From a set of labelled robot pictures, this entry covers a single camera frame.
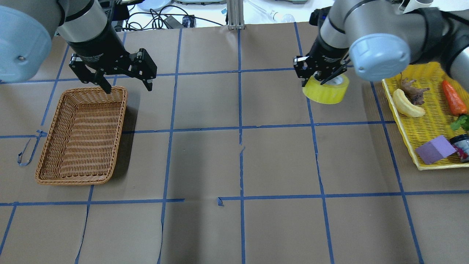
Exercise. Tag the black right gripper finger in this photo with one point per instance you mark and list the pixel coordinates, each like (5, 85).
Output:
(342, 68)
(306, 68)

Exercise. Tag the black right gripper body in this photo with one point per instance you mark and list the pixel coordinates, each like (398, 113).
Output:
(327, 52)

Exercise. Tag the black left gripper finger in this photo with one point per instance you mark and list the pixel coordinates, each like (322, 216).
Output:
(143, 68)
(82, 70)

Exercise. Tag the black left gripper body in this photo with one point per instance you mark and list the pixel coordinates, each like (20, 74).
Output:
(96, 46)

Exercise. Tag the yellow tape roll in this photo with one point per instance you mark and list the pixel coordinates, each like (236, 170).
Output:
(331, 92)

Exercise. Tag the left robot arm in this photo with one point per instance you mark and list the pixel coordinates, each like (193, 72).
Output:
(28, 26)

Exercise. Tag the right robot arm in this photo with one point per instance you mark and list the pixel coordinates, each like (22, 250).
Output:
(381, 42)

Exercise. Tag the black power adapter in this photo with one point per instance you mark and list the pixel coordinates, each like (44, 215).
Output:
(171, 23)

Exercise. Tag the white light bulb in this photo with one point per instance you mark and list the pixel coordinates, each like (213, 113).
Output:
(281, 17)

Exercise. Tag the light blue plate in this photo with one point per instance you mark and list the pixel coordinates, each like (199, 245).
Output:
(155, 5)

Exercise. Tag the yellow toy banana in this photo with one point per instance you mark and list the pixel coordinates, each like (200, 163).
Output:
(404, 106)

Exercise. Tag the brown wicker basket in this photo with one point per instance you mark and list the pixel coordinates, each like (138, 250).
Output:
(82, 143)

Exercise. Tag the yellow plastic basket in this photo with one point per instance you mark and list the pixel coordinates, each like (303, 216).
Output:
(437, 119)

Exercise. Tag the orange toy carrot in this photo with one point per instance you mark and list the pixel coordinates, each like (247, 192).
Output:
(455, 103)

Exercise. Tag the purple foam block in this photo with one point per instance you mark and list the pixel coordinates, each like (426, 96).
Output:
(435, 150)

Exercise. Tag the small dark can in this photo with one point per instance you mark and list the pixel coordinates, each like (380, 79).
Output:
(461, 145)

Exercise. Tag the aluminium frame post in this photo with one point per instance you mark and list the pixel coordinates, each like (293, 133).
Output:
(235, 14)

